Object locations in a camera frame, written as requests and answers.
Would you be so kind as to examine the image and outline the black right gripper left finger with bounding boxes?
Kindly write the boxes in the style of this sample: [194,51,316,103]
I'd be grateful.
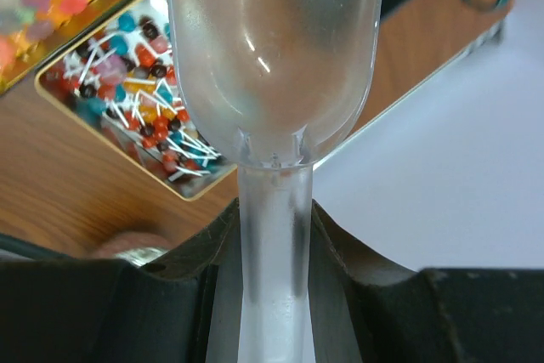
[1,201,242,362]

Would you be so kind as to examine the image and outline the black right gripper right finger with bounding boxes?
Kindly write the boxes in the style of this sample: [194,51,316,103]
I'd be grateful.
[309,205,543,362]

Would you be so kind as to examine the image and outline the gold tin of lollipops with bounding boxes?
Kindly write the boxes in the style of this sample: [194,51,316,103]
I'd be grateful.
[35,0,235,201]

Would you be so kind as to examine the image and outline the clear plastic scoop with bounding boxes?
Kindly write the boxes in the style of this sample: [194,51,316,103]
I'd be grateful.
[167,0,382,362]

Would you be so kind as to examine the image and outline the patterned small bowl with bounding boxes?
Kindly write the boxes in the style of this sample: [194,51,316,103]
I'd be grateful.
[89,231,172,267]

